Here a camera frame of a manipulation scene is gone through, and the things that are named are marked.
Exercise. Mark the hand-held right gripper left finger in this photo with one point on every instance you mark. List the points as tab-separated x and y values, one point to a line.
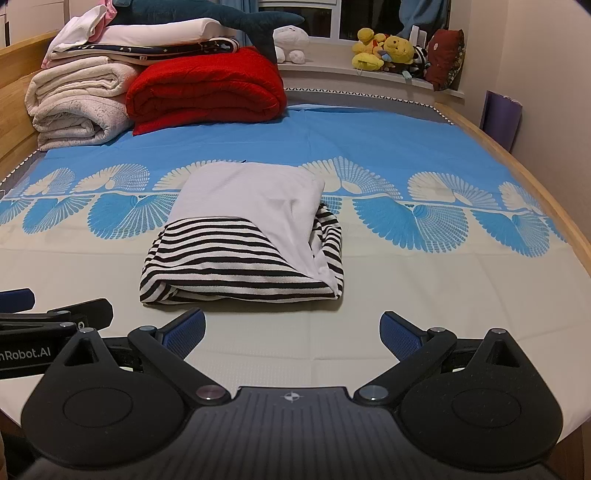
184	333

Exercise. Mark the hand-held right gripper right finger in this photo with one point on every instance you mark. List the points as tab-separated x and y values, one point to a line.
400	338

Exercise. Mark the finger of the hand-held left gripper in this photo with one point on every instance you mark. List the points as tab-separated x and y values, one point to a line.
16	301
90	313

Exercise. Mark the black white striped garment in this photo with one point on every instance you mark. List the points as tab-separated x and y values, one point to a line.
240	207

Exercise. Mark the cream fleece blanket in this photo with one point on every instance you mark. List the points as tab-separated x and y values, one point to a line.
78	81
78	122

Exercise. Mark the blue patterned bed sheet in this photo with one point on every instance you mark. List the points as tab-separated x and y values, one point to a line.
369	147

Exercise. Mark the purple paper bag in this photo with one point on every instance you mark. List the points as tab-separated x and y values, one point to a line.
501	120

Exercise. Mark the red folded blanket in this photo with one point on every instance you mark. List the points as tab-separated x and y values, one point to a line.
207	87

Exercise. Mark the white window sill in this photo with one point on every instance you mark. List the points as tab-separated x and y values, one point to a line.
332	76

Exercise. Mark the navy star print blanket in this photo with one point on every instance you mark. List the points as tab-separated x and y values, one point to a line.
152	48

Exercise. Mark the white folded cloth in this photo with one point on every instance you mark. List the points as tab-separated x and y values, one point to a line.
78	30

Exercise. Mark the black white plush toy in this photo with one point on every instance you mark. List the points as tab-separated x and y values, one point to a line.
419	60

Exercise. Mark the white cabinet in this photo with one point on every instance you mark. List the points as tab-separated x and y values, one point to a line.
32	21

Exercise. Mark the dark red cushion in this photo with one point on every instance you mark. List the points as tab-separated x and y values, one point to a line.
444	57

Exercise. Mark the yellow plush toy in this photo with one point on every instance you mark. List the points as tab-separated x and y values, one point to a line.
367	48
398	50

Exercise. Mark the white folded quilt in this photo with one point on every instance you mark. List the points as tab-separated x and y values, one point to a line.
161	30

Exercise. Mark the blue shark plush toy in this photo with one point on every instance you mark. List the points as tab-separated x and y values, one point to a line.
240	18

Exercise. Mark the blue curtain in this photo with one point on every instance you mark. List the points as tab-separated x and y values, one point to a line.
238	5
422	14

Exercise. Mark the window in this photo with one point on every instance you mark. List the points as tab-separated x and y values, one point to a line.
323	18

